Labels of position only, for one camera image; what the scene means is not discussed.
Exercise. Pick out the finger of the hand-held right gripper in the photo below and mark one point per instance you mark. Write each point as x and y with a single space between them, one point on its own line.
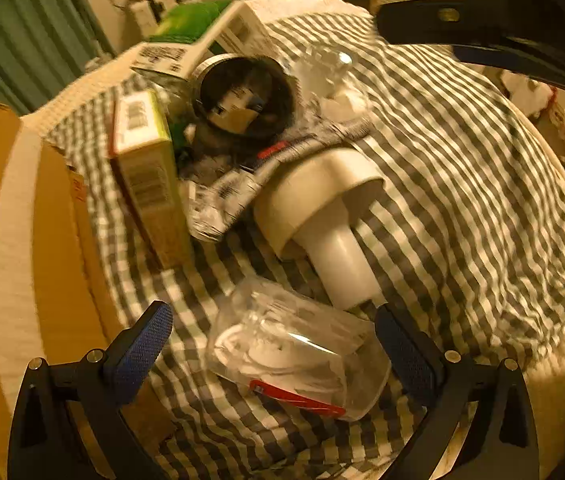
507 60
427 20

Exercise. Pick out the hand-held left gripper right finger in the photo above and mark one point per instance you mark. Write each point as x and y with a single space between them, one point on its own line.
407 355

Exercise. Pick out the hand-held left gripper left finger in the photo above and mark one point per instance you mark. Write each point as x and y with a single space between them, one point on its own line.
137 355

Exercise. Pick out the brown cardboard box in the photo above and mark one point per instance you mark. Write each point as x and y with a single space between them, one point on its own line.
62 260

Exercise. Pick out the yellow medicine box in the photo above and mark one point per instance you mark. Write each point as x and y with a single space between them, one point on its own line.
147 185

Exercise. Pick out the green white medicine box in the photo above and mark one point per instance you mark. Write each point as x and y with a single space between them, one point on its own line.
172 57

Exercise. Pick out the white crumpled cloth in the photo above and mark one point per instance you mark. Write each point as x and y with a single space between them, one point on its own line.
527 95

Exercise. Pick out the grey checked blanket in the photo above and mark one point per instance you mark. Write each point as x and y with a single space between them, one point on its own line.
462 185

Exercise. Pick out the black white patterned packet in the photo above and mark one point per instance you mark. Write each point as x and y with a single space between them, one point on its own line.
232 195

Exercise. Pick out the silver round can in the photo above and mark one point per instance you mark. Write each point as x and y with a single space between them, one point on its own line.
242 95

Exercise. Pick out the wide green curtain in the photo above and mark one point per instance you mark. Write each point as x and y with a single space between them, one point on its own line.
12 35

